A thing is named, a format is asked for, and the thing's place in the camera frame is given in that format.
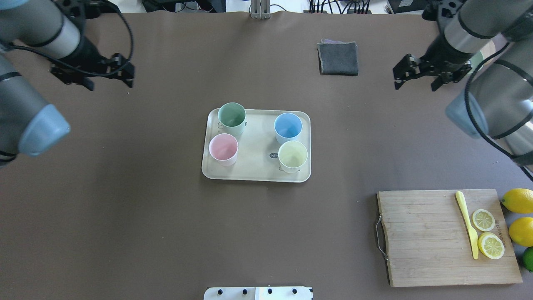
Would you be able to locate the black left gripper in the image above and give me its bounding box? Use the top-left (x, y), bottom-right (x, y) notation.
top-left (51, 37), bottom-right (135, 91)

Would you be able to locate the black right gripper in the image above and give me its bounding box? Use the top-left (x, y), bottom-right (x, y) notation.
top-left (393, 37), bottom-right (473, 92)

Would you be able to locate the mint green plastic cup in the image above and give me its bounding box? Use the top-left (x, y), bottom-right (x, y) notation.
top-left (217, 102), bottom-right (247, 136)

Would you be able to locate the pink plastic cup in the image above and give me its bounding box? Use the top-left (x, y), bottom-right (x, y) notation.
top-left (208, 133), bottom-right (239, 166)

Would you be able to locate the light blue plastic cup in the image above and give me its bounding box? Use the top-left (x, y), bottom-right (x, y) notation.
top-left (274, 112), bottom-right (303, 145)

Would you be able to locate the cream yellow plastic cup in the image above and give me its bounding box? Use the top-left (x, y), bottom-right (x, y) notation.
top-left (278, 140), bottom-right (309, 173)

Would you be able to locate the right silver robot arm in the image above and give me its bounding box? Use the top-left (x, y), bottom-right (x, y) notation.
top-left (393, 0), bottom-right (533, 170)

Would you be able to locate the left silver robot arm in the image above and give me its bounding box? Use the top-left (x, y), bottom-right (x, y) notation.
top-left (0, 0), bottom-right (135, 167)

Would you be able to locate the pale green bowl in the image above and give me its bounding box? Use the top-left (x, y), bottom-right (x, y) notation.
top-left (468, 42), bottom-right (496, 74)

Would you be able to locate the grey folded cloth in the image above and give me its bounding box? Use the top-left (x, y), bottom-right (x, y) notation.
top-left (317, 39), bottom-right (359, 76)

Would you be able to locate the lower whole yellow lemon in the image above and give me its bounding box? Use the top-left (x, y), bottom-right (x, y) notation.
top-left (501, 188), bottom-right (533, 213)

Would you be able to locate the whole yellow lemon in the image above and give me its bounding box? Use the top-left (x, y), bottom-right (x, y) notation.
top-left (501, 188), bottom-right (533, 213)
top-left (508, 217), bottom-right (533, 247)

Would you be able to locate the lower lemon half slice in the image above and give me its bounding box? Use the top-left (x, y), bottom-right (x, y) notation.
top-left (471, 209), bottom-right (496, 232)

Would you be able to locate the lemon half slice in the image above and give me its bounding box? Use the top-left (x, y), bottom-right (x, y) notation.
top-left (478, 232), bottom-right (505, 260)
top-left (471, 209), bottom-right (496, 232)

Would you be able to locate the yellow plastic knife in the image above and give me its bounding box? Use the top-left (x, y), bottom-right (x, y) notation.
top-left (455, 190), bottom-right (479, 260)

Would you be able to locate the bamboo cutting board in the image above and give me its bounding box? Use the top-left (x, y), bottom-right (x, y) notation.
top-left (376, 189), bottom-right (522, 287)

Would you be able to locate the upper whole yellow lemon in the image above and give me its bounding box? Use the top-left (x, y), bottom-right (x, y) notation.
top-left (508, 217), bottom-right (533, 247)

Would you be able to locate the upper lemon half slice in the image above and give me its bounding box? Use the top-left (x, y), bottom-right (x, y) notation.
top-left (478, 232), bottom-right (505, 260)

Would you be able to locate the green lime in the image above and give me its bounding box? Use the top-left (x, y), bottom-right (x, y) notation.
top-left (522, 247), bottom-right (533, 273)

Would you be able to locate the aluminium frame post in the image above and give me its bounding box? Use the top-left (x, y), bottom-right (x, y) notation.
top-left (250, 0), bottom-right (271, 20)

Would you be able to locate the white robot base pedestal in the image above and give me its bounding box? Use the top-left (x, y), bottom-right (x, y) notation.
top-left (203, 285), bottom-right (314, 300)

